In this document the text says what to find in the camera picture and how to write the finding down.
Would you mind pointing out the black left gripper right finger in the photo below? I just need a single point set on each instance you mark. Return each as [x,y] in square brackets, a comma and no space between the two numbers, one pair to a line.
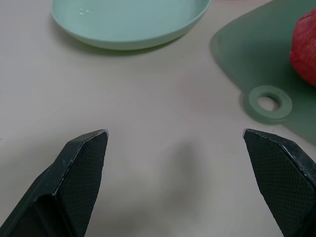
[279,177]

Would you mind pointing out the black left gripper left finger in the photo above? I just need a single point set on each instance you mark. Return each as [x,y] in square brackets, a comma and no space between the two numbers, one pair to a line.
[74,182]

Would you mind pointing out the light green plate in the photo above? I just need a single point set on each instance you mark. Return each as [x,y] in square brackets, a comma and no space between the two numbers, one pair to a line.
[128,22]

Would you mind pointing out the red apple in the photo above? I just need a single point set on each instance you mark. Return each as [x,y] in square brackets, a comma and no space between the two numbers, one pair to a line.
[304,49]

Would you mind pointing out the green cutting board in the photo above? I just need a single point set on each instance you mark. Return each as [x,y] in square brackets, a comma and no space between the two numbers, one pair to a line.
[256,56]

